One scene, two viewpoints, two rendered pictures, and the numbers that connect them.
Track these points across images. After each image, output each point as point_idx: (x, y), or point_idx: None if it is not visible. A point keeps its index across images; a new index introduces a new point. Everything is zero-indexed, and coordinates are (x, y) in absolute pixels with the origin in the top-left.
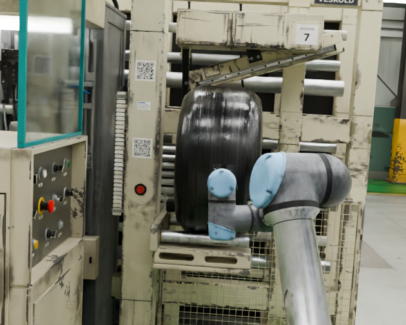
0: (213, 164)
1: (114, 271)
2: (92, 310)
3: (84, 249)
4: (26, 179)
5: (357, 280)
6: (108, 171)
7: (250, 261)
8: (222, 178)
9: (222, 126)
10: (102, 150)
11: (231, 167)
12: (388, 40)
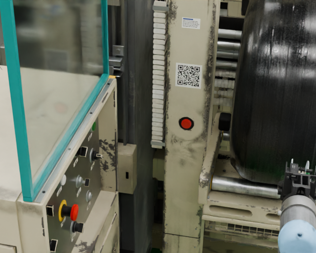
0: (286, 172)
1: (155, 149)
2: (131, 216)
3: (119, 163)
4: (39, 235)
5: None
6: (145, 56)
7: None
8: (299, 244)
9: (301, 79)
10: (137, 44)
11: (310, 177)
12: None
